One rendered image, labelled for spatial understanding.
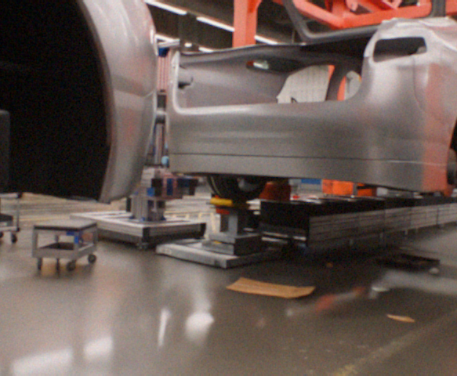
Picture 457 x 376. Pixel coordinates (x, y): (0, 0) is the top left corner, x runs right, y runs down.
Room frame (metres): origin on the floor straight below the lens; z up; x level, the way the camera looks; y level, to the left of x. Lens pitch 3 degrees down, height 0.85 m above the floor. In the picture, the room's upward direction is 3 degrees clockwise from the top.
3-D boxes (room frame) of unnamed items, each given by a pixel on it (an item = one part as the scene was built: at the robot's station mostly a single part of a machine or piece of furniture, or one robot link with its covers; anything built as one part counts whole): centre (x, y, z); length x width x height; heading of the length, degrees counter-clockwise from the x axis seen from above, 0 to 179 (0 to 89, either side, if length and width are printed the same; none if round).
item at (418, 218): (7.22, -2.38, 0.19); 1.00 x 0.86 x 0.39; 140
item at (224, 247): (4.55, -0.11, 0.13); 0.50 x 0.36 x 0.10; 140
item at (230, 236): (4.55, -0.11, 0.32); 0.40 x 0.30 x 0.28; 140
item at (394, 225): (5.90, -1.26, 0.14); 2.47 x 0.85 x 0.27; 140
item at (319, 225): (5.63, -1.57, 0.28); 2.47 x 0.06 x 0.22; 140
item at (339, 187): (6.47, -1.63, 0.69); 0.52 x 0.17 x 0.35; 50
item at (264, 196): (4.99, -0.38, 0.69); 0.52 x 0.17 x 0.35; 50
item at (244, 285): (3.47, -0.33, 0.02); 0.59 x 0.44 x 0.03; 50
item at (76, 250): (3.97, 1.21, 0.17); 0.43 x 0.36 x 0.34; 174
